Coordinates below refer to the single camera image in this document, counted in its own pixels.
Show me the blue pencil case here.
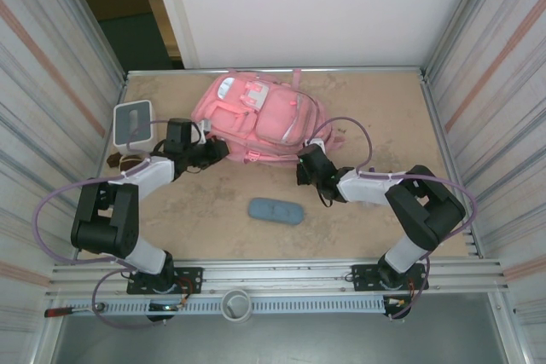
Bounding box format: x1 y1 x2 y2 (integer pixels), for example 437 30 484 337
247 197 305 227

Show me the pink backpack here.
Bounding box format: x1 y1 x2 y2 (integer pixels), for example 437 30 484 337
190 67 346 165

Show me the white grey tissue box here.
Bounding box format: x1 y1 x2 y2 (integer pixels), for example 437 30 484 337
113 99 154 155

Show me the wide aluminium mounting rail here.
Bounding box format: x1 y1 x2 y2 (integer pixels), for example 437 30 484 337
49 257 511 299

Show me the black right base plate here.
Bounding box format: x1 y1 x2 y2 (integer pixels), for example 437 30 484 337
351 263 429 292

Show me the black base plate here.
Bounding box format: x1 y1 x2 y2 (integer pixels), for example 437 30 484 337
351 263 429 292
126 266 204 296

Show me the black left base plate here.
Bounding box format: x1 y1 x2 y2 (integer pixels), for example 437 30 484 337
126 266 204 296

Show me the white slotted cable duct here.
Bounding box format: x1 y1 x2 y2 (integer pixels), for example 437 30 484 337
91 298 387 317

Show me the small controller board with wires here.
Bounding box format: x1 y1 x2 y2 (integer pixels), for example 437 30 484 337
147 302 189 323
382 295 414 321

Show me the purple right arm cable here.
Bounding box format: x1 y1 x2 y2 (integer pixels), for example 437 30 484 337
313 116 478 321

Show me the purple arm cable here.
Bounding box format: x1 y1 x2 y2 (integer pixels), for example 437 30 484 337
33 118 171 331
313 116 478 321

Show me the grey plastic ring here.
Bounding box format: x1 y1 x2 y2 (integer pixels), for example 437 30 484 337
220 288 253 322

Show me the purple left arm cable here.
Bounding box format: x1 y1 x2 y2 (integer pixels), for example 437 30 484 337
33 118 171 331

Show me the red handled tool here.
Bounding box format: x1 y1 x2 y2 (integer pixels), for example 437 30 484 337
44 303 107 318

